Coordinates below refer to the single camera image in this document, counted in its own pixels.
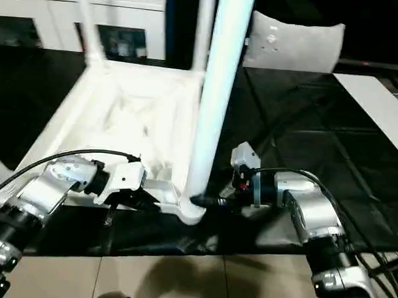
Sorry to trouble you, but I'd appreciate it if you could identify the black quilted mat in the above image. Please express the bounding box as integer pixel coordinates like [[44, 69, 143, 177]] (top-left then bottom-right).
[[0, 43, 398, 270]]

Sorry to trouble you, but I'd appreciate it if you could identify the black bar with red mark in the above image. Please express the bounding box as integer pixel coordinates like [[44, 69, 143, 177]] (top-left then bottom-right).
[[337, 58, 398, 71]]

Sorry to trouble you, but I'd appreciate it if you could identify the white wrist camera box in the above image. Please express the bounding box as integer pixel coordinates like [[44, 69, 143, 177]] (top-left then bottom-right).
[[91, 161, 147, 208], [228, 141, 264, 209]]

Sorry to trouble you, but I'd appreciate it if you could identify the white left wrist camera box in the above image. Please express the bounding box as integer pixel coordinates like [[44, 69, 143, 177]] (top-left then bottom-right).
[[91, 161, 147, 208]]

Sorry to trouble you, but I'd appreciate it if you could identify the white flat panel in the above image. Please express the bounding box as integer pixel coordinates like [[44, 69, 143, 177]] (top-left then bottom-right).
[[329, 73, 398, 150]]

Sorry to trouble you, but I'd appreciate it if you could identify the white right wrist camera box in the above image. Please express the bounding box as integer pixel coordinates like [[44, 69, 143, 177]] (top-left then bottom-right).
[[228, 141, 264, 209]]

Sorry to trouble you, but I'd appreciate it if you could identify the white sideboard with glass doors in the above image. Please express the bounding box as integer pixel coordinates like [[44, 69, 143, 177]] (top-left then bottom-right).
[[0, 0, 169, 61]]

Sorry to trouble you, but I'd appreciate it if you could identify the grey cushion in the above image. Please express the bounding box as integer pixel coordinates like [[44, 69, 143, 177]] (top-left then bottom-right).
[[242, 9, 347, 75]]

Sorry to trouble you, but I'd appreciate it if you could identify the black cabinet with gold label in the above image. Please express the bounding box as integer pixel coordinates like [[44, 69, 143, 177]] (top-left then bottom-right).
[[161, 0, 257, 73]]

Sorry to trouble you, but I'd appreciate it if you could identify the white plastic table top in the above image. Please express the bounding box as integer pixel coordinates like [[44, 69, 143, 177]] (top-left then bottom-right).
[[0, 55, 213, 227]]

